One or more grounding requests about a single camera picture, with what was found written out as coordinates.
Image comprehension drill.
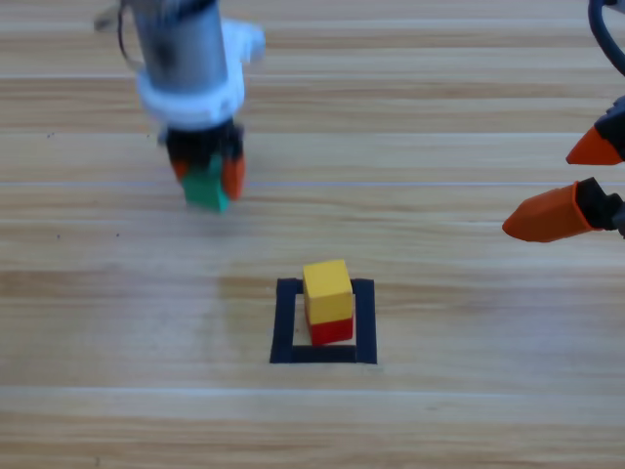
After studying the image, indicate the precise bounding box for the yellow wooden cube block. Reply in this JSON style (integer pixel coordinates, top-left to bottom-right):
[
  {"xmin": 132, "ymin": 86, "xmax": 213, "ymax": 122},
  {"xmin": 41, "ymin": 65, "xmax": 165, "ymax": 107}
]
[{"xmin": 301, "ymin": 258, "xmax": 354, "ymax": 326}]

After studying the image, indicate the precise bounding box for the green wooden cube block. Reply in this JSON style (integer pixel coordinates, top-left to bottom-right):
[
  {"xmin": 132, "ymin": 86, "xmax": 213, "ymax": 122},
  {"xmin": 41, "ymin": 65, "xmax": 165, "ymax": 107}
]
[{"xmin": 183, "ymin": 154, "xmax": 231, "ymax": 215}]

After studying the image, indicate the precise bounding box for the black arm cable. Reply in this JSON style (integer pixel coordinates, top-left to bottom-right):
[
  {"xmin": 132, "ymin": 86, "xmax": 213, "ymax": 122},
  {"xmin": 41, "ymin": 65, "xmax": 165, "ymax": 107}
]
[
  {"xmin": 93, "ymin": 0, "xmax": 146, "ymax": 69},
  {"xmin": 587, "ymin": 0, "xmax": 625, "ymax": 78}
]

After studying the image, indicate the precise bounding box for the red wooden cube block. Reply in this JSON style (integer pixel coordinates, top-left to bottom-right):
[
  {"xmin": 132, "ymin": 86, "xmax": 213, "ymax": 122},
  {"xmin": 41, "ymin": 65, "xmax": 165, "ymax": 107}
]
[{"xmin": 306, "ymin": 317, "xmax": 354, "ymax": 347}]

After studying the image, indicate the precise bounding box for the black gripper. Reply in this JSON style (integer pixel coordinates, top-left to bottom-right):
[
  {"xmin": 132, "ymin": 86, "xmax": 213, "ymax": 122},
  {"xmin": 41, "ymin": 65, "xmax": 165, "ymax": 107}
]
[
  {"xmin": 158, "ymin": 121, "xmax": 247, "ymax": 202},
  {"xmin": 501, "ymin": 95, "xmax": 625, "ymax": 244}
]

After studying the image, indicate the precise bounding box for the black tape square outline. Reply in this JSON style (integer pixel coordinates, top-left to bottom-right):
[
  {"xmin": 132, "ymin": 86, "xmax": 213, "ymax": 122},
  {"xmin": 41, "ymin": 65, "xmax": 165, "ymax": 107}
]
[{"xmin": 269, "ymin": 277, "xmax": 379, "ymax": 365}]

